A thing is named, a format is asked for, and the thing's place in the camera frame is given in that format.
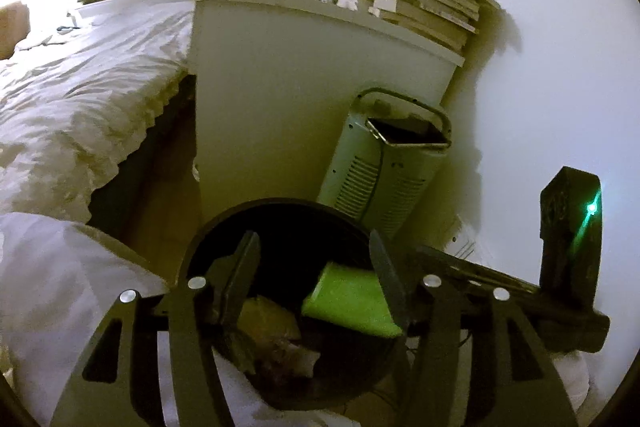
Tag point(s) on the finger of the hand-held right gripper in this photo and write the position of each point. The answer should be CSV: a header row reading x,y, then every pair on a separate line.
x,y
475,272

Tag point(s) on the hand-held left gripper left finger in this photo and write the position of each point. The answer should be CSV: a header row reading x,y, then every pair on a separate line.
x,y
240,277

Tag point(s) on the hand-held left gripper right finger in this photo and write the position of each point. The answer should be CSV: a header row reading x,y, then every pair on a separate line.
x,y
390,287

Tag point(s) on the cream cardboard box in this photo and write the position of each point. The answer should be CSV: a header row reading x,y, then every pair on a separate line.
x,y
270,317

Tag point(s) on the black round bin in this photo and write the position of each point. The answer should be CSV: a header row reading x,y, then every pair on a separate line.
x,y
300,232

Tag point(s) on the white space heater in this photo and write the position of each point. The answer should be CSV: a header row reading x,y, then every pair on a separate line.
x,y
370,177

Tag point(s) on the white cabinet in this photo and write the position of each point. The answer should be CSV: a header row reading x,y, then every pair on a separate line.
x,y
260,107

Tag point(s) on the bed with white duvet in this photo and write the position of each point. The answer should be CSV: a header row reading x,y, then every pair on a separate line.
x,y
75,107

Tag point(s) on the brown padded headboard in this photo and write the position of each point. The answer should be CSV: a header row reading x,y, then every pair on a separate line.
x,y
10,32

